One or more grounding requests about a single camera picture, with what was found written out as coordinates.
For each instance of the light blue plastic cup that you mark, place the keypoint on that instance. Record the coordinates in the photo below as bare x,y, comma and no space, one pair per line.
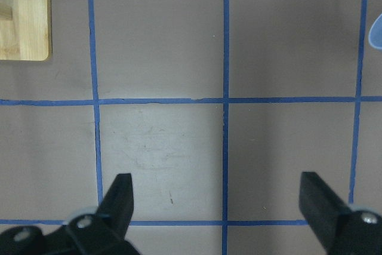
375,34

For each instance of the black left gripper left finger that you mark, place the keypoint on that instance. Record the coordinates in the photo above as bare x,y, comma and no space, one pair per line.
101,232

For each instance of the wooden cup holder tree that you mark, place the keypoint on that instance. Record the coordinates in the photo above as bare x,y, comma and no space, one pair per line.
26,30

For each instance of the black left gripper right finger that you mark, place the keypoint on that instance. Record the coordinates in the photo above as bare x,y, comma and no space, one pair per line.
340,228

